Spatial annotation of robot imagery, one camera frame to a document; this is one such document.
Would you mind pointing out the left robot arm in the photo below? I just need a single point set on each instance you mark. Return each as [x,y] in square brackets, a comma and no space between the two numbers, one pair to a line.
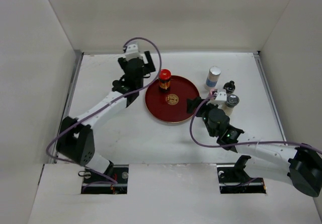
[76,138]

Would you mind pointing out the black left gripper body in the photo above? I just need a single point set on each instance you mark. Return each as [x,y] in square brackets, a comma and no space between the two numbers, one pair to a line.
[124,62]

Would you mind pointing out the clear-dome-lid spice jar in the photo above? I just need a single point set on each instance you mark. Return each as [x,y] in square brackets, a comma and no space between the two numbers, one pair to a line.
[231,102]

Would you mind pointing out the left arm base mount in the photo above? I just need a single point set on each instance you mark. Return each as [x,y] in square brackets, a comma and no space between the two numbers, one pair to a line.
[94,183]

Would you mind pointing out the pink-lid spice jar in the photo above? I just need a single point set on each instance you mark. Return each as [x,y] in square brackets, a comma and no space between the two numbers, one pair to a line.
[212,91]

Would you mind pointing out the red round tray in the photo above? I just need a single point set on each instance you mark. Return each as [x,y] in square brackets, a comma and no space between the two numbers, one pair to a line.
[171,106]

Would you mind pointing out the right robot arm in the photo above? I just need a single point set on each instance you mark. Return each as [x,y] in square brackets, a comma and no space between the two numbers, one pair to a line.
[296,164]

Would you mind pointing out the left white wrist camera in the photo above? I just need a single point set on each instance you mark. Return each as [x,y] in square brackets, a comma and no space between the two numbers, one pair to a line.
[131,51]

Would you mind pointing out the black round-top grinder bottle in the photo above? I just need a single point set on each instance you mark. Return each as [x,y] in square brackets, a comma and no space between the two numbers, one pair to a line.
[229,87]

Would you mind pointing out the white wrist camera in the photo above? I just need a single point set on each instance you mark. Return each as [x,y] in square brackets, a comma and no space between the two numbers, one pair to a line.
[131,51]
[219,96]

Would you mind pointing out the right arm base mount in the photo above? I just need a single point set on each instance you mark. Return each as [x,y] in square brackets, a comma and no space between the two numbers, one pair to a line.
[233,179]

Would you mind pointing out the red-lid chili sauce jar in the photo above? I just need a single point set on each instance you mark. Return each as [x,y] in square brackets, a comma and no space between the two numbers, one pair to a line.
[164,80]

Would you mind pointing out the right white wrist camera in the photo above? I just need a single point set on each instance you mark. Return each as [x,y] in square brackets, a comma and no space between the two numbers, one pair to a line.
[219,96]

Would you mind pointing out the tall silver-lid blue-label jar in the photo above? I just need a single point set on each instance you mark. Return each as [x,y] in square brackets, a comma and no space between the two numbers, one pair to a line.
[213,77]

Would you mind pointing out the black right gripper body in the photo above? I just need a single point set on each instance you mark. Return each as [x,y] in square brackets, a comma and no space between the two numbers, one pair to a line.
[205,110]

